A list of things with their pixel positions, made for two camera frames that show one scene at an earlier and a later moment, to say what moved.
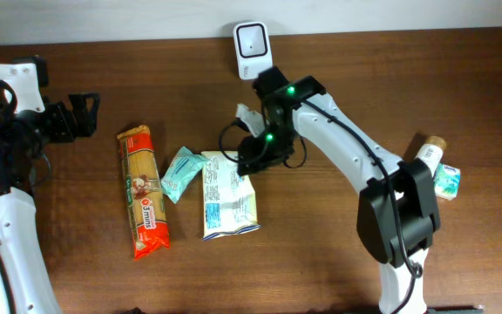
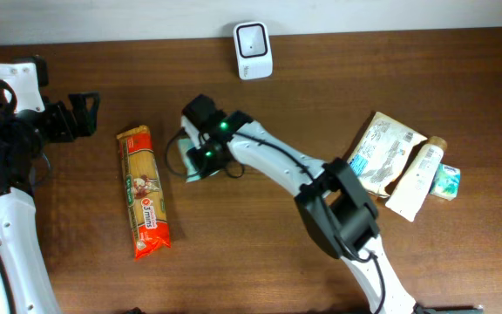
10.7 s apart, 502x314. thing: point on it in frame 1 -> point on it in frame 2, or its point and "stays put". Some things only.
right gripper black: [254, 156] -> [191, 159]
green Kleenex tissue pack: [446, 181] stays put
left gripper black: [71, 120] stays put
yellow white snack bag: [228, 201] -> [382, 153]
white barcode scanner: [254, 48] stays put
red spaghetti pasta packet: [144, 193] stays put
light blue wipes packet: [182, 170] -> [190, 174]
